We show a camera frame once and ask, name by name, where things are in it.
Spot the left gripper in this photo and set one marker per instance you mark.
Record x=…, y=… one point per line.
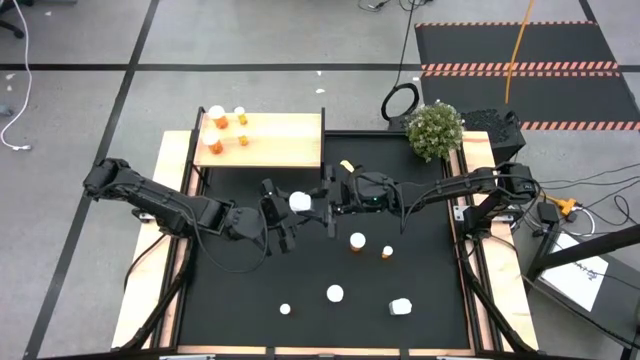
x=255, y=225

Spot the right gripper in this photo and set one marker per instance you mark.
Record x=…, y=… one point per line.
x=367, y=192

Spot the white Melatonin supplement bottle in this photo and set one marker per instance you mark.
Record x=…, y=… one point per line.
x=400, y=306
x=300, y=201

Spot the large amber pill bottle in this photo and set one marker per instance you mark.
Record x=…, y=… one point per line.
x=218, y=114
x=357, y=241
x=212, y=138
x=335, y=293

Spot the small amber pill bottle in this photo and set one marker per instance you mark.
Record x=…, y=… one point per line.
x=387, y=250
x=243, y=140
x=240, y=112
x=285, y=309

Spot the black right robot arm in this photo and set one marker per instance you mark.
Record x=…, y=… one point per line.
x=450, y=185

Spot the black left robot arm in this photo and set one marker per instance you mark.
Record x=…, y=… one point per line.
x=160, y=200

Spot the raised black shelf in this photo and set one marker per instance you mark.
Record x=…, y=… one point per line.
x=285, y=140

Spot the black table mat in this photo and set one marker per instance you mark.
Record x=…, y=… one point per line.
x=250, y=300

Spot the green potted plant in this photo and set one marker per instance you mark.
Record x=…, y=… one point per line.
x=434, y=131

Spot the black equipment box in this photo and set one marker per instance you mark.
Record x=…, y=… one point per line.
x=492, y=127

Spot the black power adapter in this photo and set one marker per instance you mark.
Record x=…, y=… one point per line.
x=548, y=212

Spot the black orange-striped floor mat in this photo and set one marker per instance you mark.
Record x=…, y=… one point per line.
x=500, y=45

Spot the orange power splitter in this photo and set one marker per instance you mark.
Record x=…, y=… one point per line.
x=565, y=204

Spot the white paper sheet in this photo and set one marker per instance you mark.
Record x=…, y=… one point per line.
x=575, y=280

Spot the black stand leg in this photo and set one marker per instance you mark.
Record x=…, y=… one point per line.
x=590, y=247

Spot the dark grey floor platform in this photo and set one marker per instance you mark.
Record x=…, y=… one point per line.
x=620, y=300

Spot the black office chair base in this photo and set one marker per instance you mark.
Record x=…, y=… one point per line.
x=15, y=31

